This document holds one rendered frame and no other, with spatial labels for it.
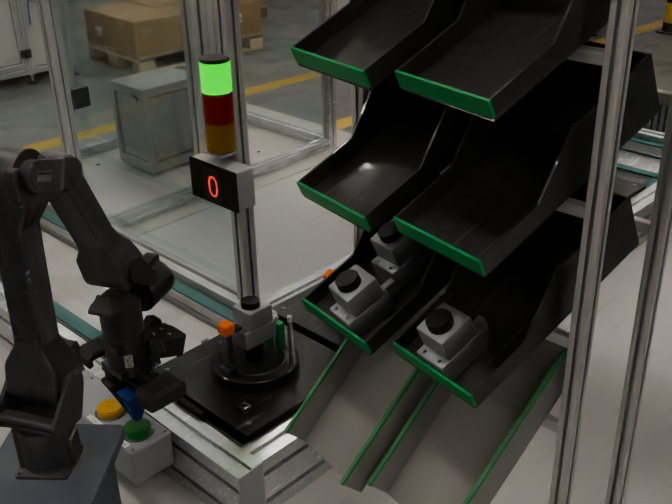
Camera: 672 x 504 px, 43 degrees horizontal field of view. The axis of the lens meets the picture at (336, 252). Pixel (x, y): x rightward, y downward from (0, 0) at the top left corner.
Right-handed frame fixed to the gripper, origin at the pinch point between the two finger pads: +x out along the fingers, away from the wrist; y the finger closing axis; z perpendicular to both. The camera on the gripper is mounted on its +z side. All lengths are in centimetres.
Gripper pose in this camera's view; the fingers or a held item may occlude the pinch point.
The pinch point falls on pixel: (134, 400)
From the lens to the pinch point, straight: 127.6
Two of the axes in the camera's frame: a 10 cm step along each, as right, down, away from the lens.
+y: -7.2, -3.1, 6.2
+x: 0.2, 8.9, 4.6
